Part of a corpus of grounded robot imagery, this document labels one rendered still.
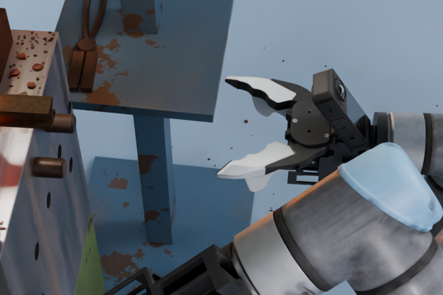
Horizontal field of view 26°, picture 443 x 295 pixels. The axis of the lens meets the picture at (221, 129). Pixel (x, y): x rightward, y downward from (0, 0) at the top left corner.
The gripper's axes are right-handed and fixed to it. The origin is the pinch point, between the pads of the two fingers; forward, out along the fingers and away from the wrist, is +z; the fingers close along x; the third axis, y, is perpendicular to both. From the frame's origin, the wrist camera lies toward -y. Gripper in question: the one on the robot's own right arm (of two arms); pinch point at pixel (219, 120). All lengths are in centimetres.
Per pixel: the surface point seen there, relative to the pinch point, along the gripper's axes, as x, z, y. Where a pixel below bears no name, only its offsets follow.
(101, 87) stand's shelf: 30.8, 21.9, 30.2
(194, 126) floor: 81, 13, 100
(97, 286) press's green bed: 17, 25, 72
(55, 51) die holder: 18.9, 24.6, 9.4
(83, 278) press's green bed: 10, 25, 57
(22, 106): -0.4, 23.7, -1.2
